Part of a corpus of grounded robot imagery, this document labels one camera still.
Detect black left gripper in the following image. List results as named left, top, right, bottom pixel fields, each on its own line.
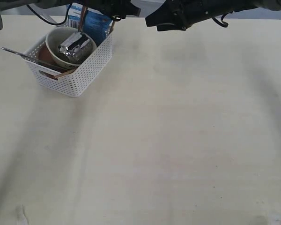
left=72, top=0, right=141, bottom=17

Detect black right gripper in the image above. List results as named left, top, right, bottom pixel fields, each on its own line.
left=145, top=0, right=228, bottom=32

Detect wooden chopstick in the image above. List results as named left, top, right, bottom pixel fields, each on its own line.
left=53, top=69, right=76, bottom=80
left=109, top=21, right=115, bottom=34

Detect red-brown wooden spoon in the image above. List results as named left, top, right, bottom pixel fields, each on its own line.
left=78, top=6, right=88, bottom=32

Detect white perforated plastic basket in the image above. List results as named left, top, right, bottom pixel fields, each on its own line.
left=24, top=26, right=113, bottom=98

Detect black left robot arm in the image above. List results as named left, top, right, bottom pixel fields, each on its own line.
left=0, top=0, right=141, bottom=30

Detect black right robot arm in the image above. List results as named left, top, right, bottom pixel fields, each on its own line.
left=145, top=0, right=281, bottom=31

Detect blue snack packet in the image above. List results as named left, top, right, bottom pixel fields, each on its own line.
left=68, top=3, right=112, bottom=46

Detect shiny steel cup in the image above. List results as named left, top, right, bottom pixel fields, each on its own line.
left=58, top=31, right=94, bottom=64

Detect cream ceramic bowl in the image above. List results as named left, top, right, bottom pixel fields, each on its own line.
left=45, top=27, right=97, bottom=69

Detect silver metal spoon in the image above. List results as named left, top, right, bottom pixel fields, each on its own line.
left=42, top=14, right=57, bottom=26

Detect brown plate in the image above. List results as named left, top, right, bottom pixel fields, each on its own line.
left=37, top=44, right=67, bottom=77

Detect silver metal knife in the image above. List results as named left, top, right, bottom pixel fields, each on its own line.
left=1, top=47, right=67, bottom=73

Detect black cable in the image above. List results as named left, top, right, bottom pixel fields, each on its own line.
left=25, top=3, right=70, bottom=26

